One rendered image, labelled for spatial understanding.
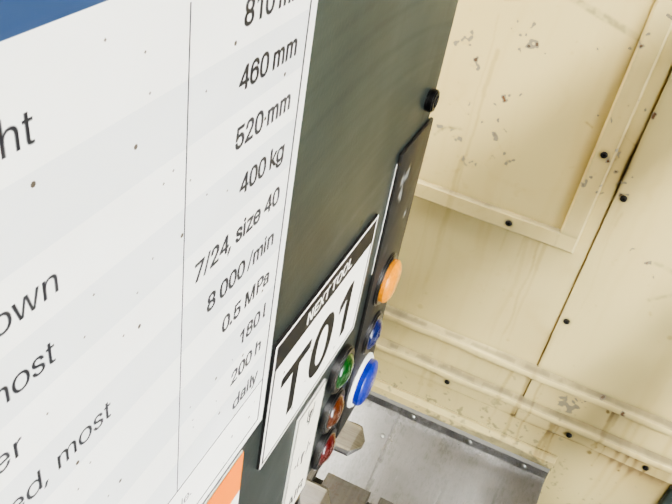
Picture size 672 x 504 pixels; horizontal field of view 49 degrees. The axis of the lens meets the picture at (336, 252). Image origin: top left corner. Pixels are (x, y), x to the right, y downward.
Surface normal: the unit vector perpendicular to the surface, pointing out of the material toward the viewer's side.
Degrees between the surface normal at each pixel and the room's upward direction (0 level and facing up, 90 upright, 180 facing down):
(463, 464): 24
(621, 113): 90
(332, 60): 90
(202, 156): 90
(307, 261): 90
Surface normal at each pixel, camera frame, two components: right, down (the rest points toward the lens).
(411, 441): -0.04, -0.51
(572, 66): -0.41, 0.51
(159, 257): 0.90, 0.36
